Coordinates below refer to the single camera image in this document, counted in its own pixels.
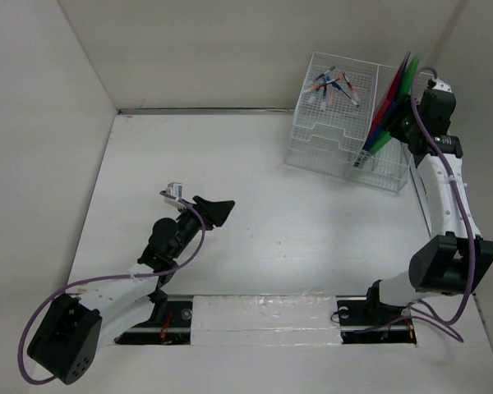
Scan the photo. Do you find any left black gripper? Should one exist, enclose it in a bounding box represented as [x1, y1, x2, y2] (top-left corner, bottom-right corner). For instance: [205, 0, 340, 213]
[168, 196, 233, 259]

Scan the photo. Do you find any red plastic folder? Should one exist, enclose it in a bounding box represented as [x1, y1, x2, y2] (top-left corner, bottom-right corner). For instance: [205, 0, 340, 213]
[363, 52, 411, 153]

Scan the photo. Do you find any green plastic folder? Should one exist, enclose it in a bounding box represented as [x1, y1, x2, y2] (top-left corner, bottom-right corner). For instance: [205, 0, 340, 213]
[371, 55, 420, 155]

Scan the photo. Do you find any blue plastic folder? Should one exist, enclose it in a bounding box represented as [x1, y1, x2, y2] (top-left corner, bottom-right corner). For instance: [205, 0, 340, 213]
[363, 66, 408, 154]

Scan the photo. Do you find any dark red gel pen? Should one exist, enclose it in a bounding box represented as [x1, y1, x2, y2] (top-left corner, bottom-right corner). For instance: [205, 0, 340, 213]
[342, 71, 360, 107]

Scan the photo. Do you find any dark blue clip pen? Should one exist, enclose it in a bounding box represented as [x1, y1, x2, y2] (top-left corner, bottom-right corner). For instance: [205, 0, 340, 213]
[329, 81, 360, 108]

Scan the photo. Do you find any orange red gel pen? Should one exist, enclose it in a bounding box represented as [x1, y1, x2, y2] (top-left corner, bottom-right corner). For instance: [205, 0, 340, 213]
[302, 80, 337, 94]

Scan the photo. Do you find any teal cap gel pen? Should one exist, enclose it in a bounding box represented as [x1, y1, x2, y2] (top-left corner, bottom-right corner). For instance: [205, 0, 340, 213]
[313, 66, 336, 82]

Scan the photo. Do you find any blue cap gel pen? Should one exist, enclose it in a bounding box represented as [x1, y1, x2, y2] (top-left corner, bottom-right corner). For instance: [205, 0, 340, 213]
[320, 77, 330, 111]

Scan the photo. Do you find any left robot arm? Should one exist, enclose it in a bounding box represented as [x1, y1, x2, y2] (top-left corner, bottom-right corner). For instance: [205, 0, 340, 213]
[17, 190, 235, 385]

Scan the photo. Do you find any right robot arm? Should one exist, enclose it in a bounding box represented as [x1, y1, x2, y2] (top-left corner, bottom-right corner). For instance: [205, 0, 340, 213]
[363, 83, 493, 323]

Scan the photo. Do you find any white foam front block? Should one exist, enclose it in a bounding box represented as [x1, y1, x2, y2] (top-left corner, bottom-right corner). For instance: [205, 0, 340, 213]
[191, 294, 341, 347]

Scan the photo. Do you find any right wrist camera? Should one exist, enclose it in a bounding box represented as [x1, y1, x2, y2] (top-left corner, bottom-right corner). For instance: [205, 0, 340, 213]
[427, 78, 453, 93]

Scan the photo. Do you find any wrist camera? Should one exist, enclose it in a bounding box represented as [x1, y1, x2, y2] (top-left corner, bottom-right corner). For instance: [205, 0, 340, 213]
[427, 78, 453, 93]
[165, 182, 182, 199]

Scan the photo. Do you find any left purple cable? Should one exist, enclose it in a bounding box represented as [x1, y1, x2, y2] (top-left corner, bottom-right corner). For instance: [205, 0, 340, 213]
[16, 190, 207, 386]

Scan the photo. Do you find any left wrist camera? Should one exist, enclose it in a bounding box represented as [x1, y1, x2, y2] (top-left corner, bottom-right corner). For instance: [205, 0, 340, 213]
[165, 182, 182, 199]

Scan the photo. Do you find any aluminium rail right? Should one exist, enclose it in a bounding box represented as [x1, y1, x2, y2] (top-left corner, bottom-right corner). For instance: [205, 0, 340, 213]
[409, 158, 431, 236]

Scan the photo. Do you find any white wire mesh organizer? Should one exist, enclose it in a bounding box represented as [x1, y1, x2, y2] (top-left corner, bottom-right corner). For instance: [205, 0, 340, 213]
[285, 53, 411, 192]

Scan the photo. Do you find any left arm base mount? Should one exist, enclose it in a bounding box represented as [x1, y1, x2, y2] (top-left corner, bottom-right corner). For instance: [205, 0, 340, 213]
[114, 290, 194, 346]

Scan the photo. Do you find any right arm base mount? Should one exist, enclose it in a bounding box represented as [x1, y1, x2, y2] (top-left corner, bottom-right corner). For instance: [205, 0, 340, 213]
[330, 281, 417, 345]

